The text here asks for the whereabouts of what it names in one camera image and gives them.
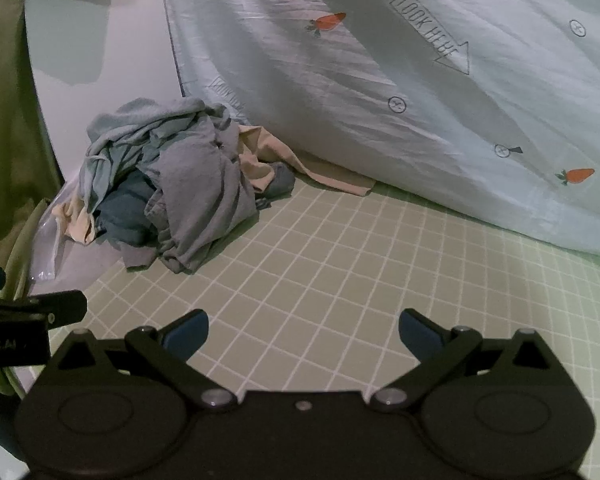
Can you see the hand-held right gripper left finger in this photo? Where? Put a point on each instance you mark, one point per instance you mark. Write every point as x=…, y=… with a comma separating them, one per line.
x=187, y=334

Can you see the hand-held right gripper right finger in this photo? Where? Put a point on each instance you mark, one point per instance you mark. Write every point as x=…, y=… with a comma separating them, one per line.
x=419, y=334

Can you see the grey garment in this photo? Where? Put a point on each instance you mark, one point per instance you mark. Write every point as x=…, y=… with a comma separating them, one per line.
x=195, y=190

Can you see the clear plastic bag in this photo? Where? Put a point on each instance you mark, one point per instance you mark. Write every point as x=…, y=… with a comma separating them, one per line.
x=45, y=245

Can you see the green checked bed sheet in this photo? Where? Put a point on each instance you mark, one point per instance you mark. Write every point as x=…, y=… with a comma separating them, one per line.
x=330, y=270

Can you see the blue jeans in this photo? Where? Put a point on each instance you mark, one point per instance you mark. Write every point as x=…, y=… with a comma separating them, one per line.
x=125, y=215

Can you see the green curtain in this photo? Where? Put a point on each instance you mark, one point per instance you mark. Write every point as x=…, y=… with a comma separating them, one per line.
x=5, y=110

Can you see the beige garment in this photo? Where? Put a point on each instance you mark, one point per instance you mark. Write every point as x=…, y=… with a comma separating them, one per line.
x=257, y=152

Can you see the light blue garment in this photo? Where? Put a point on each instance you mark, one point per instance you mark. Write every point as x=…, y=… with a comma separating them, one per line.
x=130, y=130

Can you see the pale blue carrot print duvet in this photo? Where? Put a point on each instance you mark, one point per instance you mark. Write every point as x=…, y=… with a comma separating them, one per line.
x=379, y=110

